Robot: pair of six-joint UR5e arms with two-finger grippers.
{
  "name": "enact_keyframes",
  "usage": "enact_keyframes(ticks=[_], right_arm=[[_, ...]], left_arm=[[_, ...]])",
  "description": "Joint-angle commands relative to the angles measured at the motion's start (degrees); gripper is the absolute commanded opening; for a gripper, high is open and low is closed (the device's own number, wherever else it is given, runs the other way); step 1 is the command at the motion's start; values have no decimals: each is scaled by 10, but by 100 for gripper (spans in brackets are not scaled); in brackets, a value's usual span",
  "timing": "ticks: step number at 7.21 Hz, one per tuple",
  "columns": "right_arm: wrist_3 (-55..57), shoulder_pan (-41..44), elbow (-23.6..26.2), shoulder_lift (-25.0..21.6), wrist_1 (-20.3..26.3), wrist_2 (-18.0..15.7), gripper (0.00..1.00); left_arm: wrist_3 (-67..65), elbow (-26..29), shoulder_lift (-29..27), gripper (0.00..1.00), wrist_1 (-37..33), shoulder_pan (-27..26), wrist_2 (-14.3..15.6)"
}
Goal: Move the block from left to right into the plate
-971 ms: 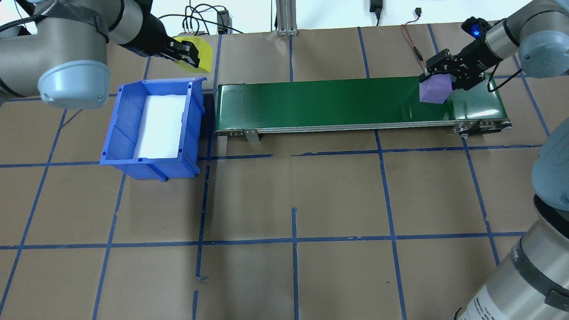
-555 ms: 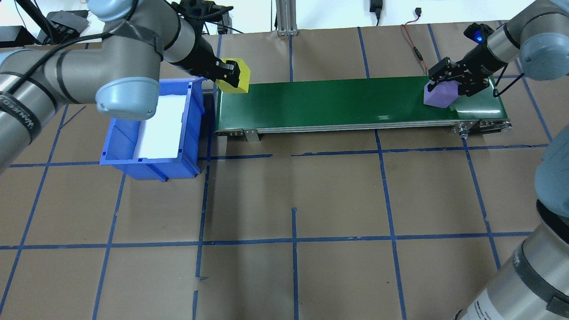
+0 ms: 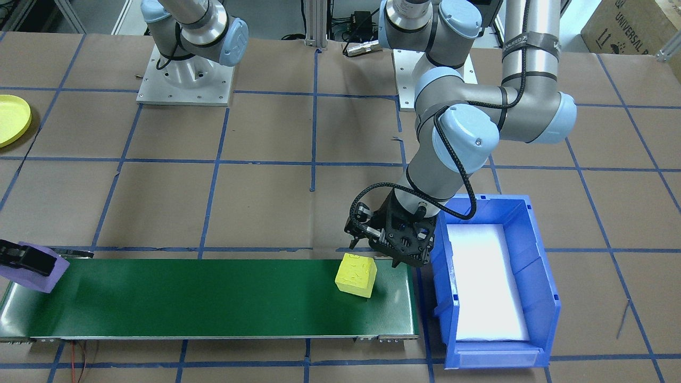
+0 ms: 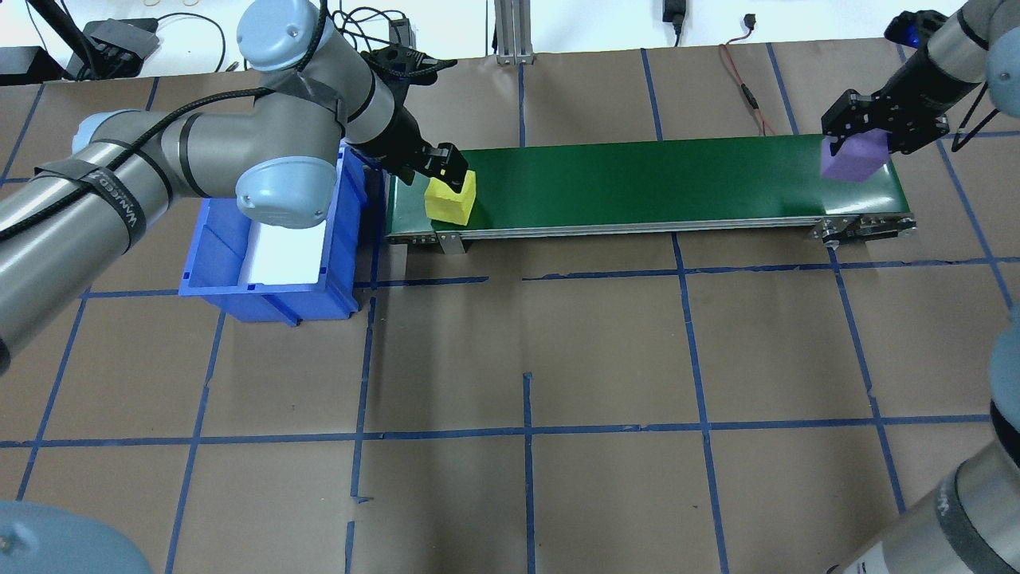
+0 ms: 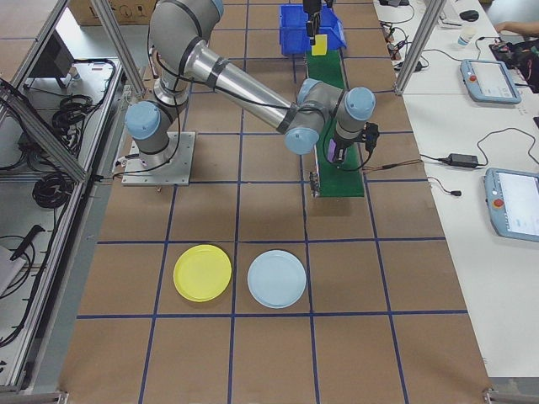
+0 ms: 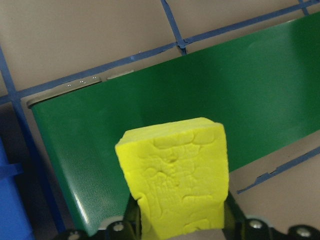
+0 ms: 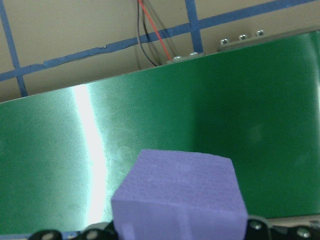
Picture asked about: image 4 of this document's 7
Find yellow foam block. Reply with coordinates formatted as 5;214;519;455
424;169;477;226

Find purple foam block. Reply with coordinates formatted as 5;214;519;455
820;129;892;183

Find green belt conveyor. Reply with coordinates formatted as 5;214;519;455
385;134;919;256

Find white side table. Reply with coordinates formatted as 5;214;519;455
0;0;901;81

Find blue plastic storage bin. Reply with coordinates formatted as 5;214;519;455
178;142;372;327

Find black angular device box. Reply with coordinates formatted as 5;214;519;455
82;19;161;79

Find black slanted stand pole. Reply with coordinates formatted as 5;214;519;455
28;0;100;81

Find black flat box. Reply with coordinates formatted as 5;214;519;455
0;46;67;85

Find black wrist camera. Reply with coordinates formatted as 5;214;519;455
360;46;459;85
884;10;946;49

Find red conveyor wire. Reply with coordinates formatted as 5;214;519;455
720;30;779;136

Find black looping power cable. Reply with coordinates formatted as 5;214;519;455
328;6;409;41

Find aluminium profile post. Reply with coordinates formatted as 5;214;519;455
494;0;536;66

